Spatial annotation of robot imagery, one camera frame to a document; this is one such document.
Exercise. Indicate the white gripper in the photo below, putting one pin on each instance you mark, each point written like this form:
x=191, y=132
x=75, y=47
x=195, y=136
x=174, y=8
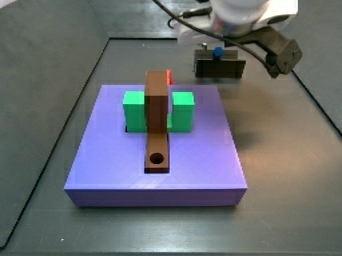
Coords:
x=198, y=30

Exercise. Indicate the blue peg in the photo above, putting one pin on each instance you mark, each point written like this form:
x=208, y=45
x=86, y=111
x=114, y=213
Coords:
x=218, y=53

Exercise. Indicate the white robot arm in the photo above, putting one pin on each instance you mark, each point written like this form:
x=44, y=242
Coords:
x=242, y=20

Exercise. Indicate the black V-shaped fixture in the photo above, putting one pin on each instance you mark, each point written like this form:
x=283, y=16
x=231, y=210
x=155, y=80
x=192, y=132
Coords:
x=229, y=67

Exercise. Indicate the red peg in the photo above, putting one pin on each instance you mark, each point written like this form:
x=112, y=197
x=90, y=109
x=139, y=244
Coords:
x=168, y=77

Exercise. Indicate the green U-shaped block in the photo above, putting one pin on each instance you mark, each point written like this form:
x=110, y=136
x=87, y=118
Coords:
x=179, y=117

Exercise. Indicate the purple base block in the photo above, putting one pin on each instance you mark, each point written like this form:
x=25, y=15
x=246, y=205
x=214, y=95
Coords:
x=135, y=169

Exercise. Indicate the brown L-shaped bracket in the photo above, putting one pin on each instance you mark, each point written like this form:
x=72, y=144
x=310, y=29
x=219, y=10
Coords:
x=156, y=110

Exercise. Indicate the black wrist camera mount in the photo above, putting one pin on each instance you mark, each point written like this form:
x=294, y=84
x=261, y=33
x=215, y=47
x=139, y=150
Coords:
x=283, y=53

